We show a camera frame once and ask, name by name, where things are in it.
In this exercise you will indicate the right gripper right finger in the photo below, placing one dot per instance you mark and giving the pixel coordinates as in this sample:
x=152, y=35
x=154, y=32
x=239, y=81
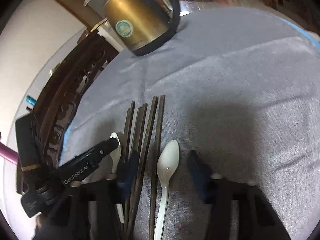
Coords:
x=257, y=218

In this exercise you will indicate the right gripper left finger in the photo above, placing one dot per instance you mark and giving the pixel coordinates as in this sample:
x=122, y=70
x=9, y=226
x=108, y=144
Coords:
x=69, y=219

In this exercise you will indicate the white spoon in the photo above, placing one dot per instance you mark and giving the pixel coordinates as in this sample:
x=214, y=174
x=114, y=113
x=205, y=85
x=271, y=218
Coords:
x=115, y=156
x=166, y=166

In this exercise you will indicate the dark chopstick three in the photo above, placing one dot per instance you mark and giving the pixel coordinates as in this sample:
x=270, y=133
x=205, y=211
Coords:
x=144, y=154

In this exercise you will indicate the dark chopstick two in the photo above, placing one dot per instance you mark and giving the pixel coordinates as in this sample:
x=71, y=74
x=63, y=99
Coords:
x=136, y=149

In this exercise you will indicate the dark chopstick four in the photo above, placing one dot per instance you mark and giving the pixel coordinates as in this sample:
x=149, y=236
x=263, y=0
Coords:
x=155, y=156

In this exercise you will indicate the purple thermos bottle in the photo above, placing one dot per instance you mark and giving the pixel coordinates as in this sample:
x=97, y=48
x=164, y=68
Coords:
x=8, y=154

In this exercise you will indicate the teal thermos bottle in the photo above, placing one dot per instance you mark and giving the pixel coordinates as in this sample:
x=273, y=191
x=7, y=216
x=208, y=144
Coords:
x=29, y=99

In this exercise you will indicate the dark carved wooden sideboard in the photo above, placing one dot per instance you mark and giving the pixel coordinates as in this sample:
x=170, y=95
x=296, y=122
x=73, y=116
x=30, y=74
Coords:
x=44, y=127

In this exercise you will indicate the grey table cloth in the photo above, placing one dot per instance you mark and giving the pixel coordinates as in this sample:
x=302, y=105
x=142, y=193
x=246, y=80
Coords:
x=241, y=88

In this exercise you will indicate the gold electric kettle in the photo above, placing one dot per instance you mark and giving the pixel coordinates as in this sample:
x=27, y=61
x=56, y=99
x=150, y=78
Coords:
x=142, y=25

